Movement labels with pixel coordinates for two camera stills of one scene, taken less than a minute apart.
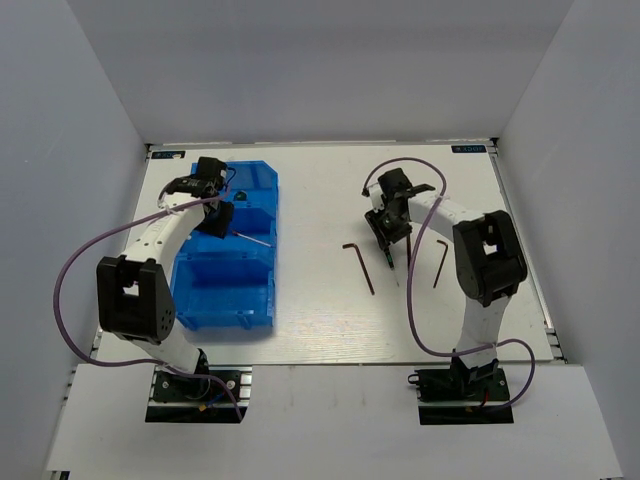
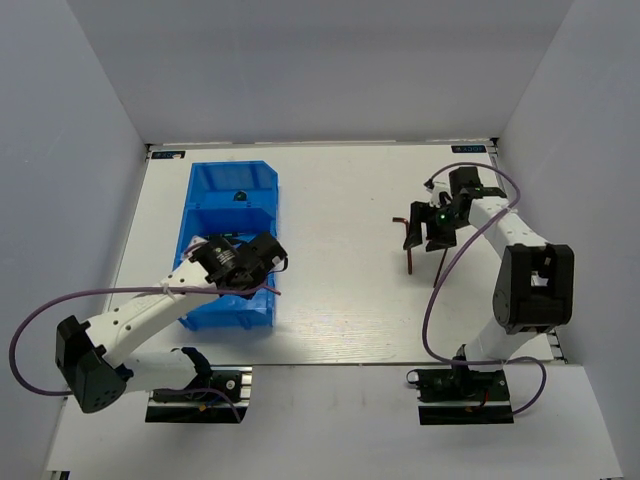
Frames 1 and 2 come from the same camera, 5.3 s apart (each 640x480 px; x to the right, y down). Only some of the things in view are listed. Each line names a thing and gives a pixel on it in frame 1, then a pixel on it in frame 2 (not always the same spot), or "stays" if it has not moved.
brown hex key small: x=441 y=263 stays
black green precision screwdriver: x=392 y=263 -> x=228 y=235
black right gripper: x=384 y=235 -> x=419 y=213
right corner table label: x=469 y=149 stays
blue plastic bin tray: x=230 y=283 stays
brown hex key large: x=408 y=253 stays
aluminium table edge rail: x=557 y=351 stays
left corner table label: x=167 y=154 stays
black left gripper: x=217 y=229 -> x=259 y=279
